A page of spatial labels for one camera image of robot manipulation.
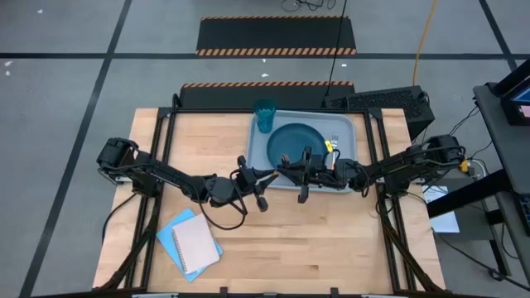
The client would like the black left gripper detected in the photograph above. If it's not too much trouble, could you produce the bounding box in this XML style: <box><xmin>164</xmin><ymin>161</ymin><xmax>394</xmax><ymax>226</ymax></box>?
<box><xmin>205</xmin><ymin>166</ymin><xmax>280</xmax><ymax>213</ymax></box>

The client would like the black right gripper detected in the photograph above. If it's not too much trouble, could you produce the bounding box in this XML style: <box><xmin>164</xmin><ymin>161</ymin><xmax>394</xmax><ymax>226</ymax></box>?
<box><xmin>276</xmin><ymin>154</ymin><xmax>347</xmax><ymax>204</ymax></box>

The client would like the grey plastic tray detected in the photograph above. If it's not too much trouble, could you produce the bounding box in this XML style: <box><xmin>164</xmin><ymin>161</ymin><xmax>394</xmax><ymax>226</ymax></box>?
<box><xmin>246</xmin><ymin>109</ymin><xmax>358</xmax><ymax>194</ymax></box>

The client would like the dark blue round plate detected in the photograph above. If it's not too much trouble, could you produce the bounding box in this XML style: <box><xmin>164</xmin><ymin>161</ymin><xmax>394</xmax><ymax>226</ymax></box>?
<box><xmin>266</xmin><ymin>123</ymin><xmax>331</xmax><ymax>169</ymax></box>

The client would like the fork with orange-red handle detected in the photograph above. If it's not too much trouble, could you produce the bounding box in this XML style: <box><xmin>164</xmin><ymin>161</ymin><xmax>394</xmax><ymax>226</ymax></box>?
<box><xmin>330</xmin><ymin>132</ymin><xmax>340</xmax><ymax>171</ymax></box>

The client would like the teal plastic cup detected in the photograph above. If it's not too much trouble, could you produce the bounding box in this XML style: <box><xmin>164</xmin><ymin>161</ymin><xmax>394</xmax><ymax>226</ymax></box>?
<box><xmin>253</xmin><ymin>98</ymin><xmax>277</xmax><ymax>134</ymax></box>

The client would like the black hazard-striped floor mat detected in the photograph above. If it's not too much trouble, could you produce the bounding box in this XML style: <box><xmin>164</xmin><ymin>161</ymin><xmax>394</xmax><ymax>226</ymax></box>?
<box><xmin>195</xmin><ymin>15</ymin><xmax>358</xmax><ymax>57</ymax></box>
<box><xmin>178</xmin><ymin>80</ymin><xmax>356</xmax><ymax>110</ymax></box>

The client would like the white spiral notebook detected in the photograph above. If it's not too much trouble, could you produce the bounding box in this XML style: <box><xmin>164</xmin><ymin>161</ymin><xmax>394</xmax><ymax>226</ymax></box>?
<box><xmin>171</xmin><ymin>213</ymin><xmax>221</xmax><ymax>276</ymax></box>

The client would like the light blue notebook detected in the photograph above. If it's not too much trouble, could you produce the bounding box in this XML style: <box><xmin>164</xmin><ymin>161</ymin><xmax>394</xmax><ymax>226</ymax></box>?
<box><xmin>156</xmin><ymin>207</ymin><xmax>224</xmax><ymax>284</ymax></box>

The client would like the white paper sheet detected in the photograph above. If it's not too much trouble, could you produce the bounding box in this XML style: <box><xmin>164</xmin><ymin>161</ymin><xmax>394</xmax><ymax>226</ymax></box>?
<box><xmin>422</xmin><ymin>185</ymin><xmax>460</xmax><ymax>234</ymax></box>

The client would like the grey power strip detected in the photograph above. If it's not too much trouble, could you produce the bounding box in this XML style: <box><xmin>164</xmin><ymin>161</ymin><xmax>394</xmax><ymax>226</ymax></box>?
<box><xmin>469</xmin><ymin>158</ymin><xmax>489</xmax><ymax>180</ymax></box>

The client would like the grey side table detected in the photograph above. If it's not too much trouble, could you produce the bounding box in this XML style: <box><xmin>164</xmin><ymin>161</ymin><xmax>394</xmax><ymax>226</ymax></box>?
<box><xmin>473</xmin><ymin>82</ymin><xmax>530</xmax><ymax>237</ymax></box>

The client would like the black monitor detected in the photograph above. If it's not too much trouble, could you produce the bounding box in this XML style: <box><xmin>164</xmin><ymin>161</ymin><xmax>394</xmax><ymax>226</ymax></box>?
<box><xmin>492</xmin><ymin>60</ymin><xmax>530</xmax><ymax>127</ymax></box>

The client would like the laptop keyboard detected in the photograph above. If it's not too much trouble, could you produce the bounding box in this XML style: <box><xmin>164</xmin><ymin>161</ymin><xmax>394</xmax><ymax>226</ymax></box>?
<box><xmin>515</xmin><ymin>193</ymin><xmax>530</xmax><ymax>238</ymax></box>

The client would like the black aluminium table frame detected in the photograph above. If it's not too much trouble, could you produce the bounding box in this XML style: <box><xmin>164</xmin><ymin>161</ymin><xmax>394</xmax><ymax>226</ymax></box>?
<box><xmin>99</xmin><ymin>94</ymin><xmax>440</xmax><ymax>298</ymax></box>

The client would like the long black cable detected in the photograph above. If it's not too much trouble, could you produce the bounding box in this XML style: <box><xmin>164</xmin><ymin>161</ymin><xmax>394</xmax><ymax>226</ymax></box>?
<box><xmin>321</xmin><ymin>0</ymin><xmax>349</xmax><ymax>108</ymax></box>

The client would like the grey left arm base plate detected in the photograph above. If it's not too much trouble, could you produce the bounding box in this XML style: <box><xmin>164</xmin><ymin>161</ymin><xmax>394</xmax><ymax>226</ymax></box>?
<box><xmin>98</xmin><ymin>168</ymin><xmax>125</xmax><ymax>185</ymax></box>

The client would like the black left arm base cable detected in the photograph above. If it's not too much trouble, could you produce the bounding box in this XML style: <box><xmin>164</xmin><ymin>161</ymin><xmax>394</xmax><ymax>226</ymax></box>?
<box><xmin>101</xmin><ymin>192</ymin><xmax>140</xmax><ymax>245</ymax></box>

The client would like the coiled black cable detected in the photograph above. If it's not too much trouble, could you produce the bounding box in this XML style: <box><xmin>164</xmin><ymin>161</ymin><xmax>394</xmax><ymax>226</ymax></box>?
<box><xmin>280</xmin><ymin>0</ymin><xmax>337</xmax><ymax>12</ymax></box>

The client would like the black side table leg frame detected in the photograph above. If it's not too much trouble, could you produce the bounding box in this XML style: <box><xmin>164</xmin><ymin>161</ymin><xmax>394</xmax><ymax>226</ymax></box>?
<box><xmin>426</xmin><ymin>168</ymin><xmax>513</xmax><ymax>276</ymax></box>

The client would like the yellow cable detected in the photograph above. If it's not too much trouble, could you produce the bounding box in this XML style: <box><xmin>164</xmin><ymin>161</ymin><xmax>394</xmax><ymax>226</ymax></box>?
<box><xmin>412</xmin><ymin>0</ymin><xmax>470</xmax><ymax>173</ymax></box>

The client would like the black floor cable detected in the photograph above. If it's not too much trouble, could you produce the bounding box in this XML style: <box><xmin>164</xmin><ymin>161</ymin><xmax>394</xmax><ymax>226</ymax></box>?
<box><xmin>432</xmin><ymin>229</ymin><xmax>530</xmax><ymax>291</ymax></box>

